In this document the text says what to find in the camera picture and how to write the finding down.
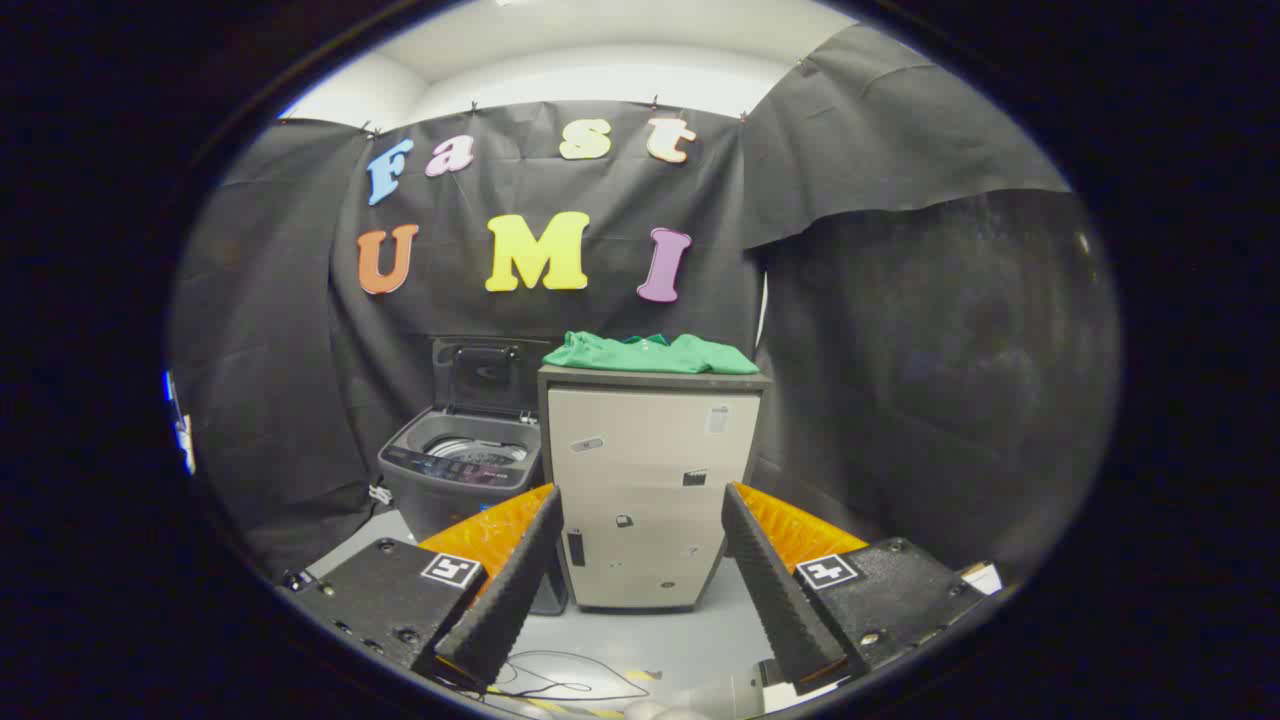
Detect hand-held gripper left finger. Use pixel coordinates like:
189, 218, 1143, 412
280, 483, 564, 691

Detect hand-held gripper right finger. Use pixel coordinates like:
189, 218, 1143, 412
722, 482, 986, 696

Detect grey washing machine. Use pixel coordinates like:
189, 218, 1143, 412
378, 408, 569, 616

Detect green polo shirt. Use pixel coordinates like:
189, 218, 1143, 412
543, 331, 761, 376

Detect beige cabinet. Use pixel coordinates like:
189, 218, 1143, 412
538, 364, 773, 612

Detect black backdrop cloth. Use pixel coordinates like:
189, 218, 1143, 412
168, 22, 1123, 586

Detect thin black cable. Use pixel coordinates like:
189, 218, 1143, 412
490, 650, 656, 701

